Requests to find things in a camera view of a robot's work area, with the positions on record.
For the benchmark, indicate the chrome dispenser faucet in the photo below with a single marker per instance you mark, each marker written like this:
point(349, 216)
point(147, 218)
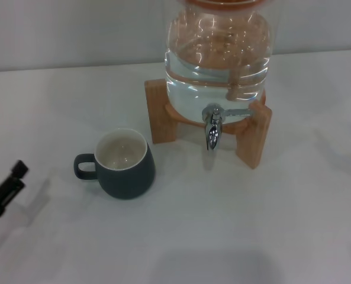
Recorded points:
point(213, 136)

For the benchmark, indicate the dark teal ceramic mug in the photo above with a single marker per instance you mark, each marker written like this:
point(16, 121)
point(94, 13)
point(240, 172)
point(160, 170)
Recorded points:
point(128, 183)

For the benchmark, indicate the glass water dispenser jar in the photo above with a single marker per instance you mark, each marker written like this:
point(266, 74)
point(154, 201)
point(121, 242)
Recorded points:
point(216, 74)

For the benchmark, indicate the wooden dispenser stand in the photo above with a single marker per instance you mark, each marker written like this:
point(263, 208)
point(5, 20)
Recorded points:
point(157, 112)

